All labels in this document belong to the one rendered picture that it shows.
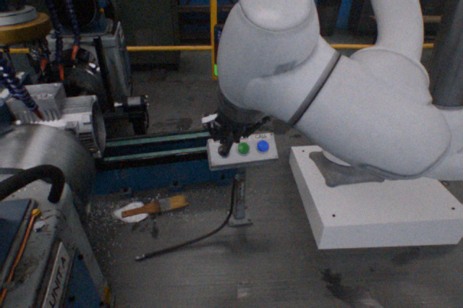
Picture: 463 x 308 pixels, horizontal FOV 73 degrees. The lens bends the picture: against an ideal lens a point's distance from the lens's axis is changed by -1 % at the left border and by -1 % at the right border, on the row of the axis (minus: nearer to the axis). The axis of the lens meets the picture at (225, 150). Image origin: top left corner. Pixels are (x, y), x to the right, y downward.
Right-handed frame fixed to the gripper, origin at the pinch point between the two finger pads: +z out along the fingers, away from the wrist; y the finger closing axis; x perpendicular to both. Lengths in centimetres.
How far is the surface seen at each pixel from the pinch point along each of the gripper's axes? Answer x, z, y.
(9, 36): -30, -1, 45
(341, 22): -318, 372, -305
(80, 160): -0.7, 5.2, 32.5
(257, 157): 2.6, 8.0, -8.3
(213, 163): 2.8, 8.0, 3.0
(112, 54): -57, 48, 32
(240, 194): 9.2, 21.1, -4.9
